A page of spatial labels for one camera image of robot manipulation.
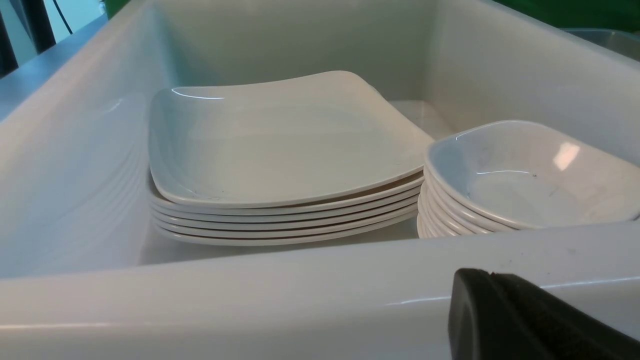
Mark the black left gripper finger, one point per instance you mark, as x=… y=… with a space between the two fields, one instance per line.
x=501 y=316

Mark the bottom white square plate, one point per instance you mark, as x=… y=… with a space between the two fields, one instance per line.
x=295 y=236

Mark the white square plate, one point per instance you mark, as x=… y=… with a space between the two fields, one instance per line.
x=289 y=217
x=386 y=191
x=295 y=236
x=279 y=143
x=300 y=225

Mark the top white square plate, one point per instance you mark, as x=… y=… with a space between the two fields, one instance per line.
x=279 y=143

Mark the stack of small white bowls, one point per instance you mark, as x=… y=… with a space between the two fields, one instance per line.
x=442 y=215

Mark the large white plastic bin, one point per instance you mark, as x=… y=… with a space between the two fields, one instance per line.
x=84 y=276

